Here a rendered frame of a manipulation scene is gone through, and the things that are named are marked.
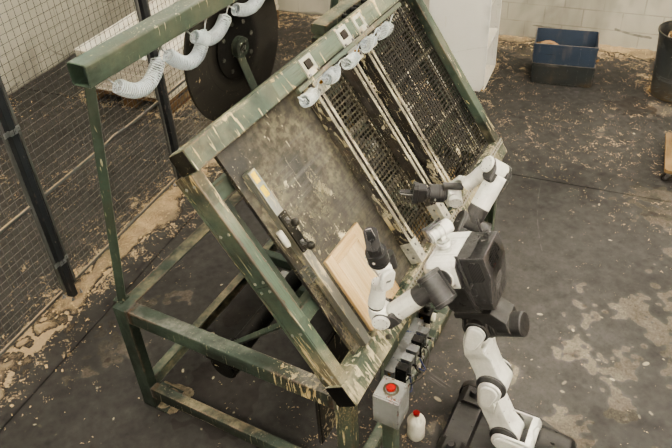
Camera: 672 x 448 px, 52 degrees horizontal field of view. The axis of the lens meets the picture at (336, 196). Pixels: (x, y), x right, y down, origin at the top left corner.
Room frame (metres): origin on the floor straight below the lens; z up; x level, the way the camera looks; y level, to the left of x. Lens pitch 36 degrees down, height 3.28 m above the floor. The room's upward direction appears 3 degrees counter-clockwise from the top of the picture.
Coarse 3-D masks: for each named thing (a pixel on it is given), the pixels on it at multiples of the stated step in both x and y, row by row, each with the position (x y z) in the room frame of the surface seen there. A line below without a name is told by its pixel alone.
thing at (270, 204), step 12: (252, 168) 2.39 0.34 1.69; (252, 180) 2.33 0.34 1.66; (264, 204) 2.31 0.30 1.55; (276, 204) 2.32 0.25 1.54; (276, 216) 2.28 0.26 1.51; (300, 252) 2.23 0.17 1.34; (312, 252) 2.26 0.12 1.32; (312, 264) 2.21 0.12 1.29; (324, 276) 2.21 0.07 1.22; (324, 288) 2.18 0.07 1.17; (336, 288) 2.20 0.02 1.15; (336, 300) 2.15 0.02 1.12; (348, 312) 2.15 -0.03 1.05; (348, 324) 2.12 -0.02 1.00; (360, 324) 2.14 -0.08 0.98; (360, 336) 2.09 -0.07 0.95
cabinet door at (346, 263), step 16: (352, 240) 2.46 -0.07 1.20; (336, 256) 2.34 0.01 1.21; (352, 256) 2.40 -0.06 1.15; (336, 272) 2.28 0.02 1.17; (352, 272) 2.34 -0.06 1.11; (368, 272) 2.40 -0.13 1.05; (352, 288) 2.27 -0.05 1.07; (368, 288) 2.33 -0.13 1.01; (352, 304) 2.22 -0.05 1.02; (368, 320) 2.20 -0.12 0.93
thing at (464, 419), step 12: (468, 396) 2.29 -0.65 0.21; (456, 408) 2.23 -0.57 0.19; (468, 408) 2.23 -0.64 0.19; (480, 408) 2.22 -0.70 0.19; (516, 408) 2.23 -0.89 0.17; (456, 420) 2.16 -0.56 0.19; (468, 420) 2.16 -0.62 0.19; (480, 420) 2.17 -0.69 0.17; (444, 432) 2.09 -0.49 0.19; (456, 432) 2.09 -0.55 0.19; (468, 432) 2.08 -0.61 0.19; (480, 432) 2.09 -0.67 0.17; (540, 432) 1.95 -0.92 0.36; (552, 432) 1.95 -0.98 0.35; (444, 444) 2.01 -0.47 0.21; (456, 444) 2.01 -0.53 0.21; (468, 444) 2.02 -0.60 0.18; (480, 444) 2.03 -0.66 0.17; (492, 444) 2.02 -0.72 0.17; (540, 444) 1.90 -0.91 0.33; (552, 444) 1.89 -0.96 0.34; (564, 444) 1.88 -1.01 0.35; (576, 444) 1.99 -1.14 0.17
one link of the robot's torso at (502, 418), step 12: (504, 360) 2.14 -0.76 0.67; (480, 384) 2.02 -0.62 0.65; (492, 384) 2.00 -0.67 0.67; (480, 396) 2.01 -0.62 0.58; (492, 396) 1.98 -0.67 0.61; (504, 396) 2.07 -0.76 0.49; (492, 408) 1.98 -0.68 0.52; (504, 408) 2.02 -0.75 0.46; (492, 420) 2.02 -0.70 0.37; (504, 420) 1.99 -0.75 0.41; (516, 420) 2.03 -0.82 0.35; (492, 432) 2.00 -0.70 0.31; (504, 432) 1.97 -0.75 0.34; (516, 432) 1.97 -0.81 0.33
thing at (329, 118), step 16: (304, 64) 2.89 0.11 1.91; (336, 64) 2.85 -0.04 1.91; (320, 80) 2.88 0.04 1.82; (336, 80) 2.85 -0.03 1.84; (320, 96) 2.87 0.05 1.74; (320, 112) 2.86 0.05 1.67; (336, 112) 2.88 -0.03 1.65; (336, 128) 2.81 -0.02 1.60; (336, 144) 2.82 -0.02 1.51; (352, 144) 2.82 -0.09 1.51; (352, 160) 2.77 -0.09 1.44; (368, 176) 2.74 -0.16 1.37; (368, 192) 2.73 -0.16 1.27; (384, 192) 2.73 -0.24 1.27; (384, 208) 2.69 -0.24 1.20; (400, 224) 2.66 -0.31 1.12; (400, 240) 2.65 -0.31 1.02; (416, 240) 2.66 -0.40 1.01; (416, 256) 2.60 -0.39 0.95
